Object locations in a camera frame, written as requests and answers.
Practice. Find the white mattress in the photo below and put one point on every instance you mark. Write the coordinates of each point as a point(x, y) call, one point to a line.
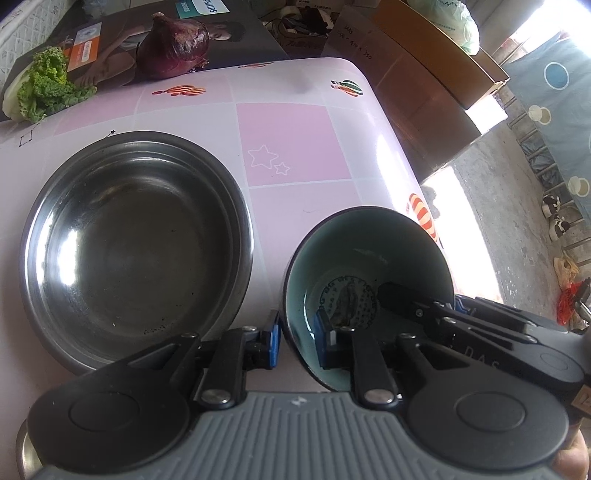
point(27, 23)

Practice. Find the metal drying rack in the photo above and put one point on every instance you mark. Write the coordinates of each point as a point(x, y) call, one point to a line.
point(531, 143)

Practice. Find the dark printed box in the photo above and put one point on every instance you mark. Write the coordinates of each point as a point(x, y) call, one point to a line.
point(115, 41)

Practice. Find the white sneaker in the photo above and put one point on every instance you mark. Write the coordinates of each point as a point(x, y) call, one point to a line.
point(551, 205)
point(560, 227)

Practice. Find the person's right hand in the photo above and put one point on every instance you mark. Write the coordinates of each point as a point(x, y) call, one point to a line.
point(577, 459)

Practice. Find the large steel basin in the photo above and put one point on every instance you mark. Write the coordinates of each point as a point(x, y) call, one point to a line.
point(23, 454)

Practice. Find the blue blanket with circles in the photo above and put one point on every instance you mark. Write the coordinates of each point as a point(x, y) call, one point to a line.
point(558, 115)

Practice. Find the stainless steel bowl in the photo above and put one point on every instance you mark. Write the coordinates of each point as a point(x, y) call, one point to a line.
point(138, 240)

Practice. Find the red plastic bag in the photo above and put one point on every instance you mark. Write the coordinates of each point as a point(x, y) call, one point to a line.
point(568, 307)

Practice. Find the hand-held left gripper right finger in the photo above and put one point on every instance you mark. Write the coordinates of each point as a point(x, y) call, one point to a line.
point(322, 344)

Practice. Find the beige plastic bag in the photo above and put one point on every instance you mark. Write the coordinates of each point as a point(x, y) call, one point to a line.
point(565, 270)

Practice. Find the green lettuce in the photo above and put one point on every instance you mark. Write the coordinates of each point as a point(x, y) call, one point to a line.
point(41, 83)

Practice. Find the open brown cardboard box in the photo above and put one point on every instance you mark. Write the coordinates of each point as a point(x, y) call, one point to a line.
point(461, 60)

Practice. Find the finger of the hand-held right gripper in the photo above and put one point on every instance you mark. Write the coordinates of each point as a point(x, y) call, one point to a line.
point(489, 308)
point(397, 295)

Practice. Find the teal ceramic bowl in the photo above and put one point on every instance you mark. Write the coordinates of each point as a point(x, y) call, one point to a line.
point(360, 258)

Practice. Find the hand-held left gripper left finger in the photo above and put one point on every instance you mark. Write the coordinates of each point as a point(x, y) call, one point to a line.
point(274, 341)

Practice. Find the green plastic bag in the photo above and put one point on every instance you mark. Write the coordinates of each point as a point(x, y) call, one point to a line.
point(448, 23)

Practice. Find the small cardboard box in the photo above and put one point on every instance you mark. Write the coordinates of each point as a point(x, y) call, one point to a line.
point(351, 34)

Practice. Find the large brown cardboard box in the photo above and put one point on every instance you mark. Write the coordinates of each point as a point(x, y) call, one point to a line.
point(415, 115)

